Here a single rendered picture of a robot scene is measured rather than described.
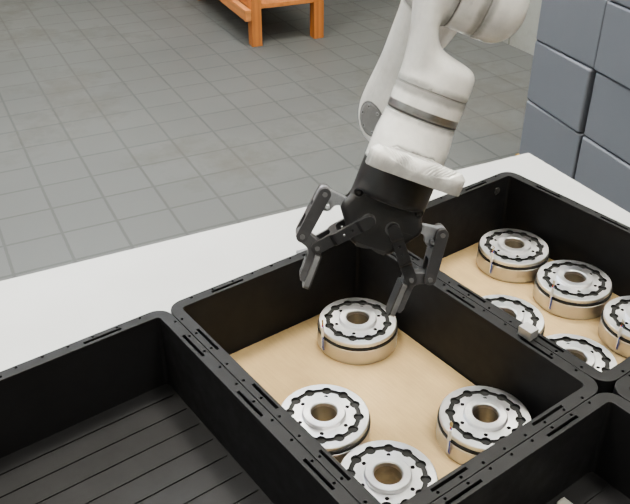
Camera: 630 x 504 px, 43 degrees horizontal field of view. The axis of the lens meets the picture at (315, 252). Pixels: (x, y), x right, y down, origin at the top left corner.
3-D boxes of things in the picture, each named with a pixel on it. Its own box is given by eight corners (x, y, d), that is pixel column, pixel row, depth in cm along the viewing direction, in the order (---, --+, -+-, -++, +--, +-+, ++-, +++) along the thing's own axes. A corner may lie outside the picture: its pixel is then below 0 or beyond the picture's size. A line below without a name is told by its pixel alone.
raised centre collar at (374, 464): (353, 474, 82) (353, 469, 81) (388, 451, 84) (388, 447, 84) (386, 504, 79) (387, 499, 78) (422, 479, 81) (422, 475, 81)
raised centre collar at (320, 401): (292, 413, 89) (292, 409, 89) (326, 393, 92) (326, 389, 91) (321, 438, 86) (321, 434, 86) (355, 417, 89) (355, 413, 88)
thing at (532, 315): (448, 316, 105) (449, 313, 105) (499, 289, 110) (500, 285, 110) (509, 355, 98) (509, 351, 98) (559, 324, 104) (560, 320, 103)
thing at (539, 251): (465, 247, 119) (465, 244, 119) (505, 224, 125) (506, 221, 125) (522, 275, 113) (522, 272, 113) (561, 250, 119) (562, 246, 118)
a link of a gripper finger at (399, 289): (401, 284, 80) (387, 316, 81) (407, 286, 80) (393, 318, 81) (398, 276, 82) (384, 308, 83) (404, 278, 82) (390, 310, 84)
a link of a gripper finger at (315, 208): (331, 184, 79) (310, 238, 81) (314, 178, 79) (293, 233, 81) (333, 191, 77) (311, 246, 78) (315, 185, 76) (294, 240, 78)
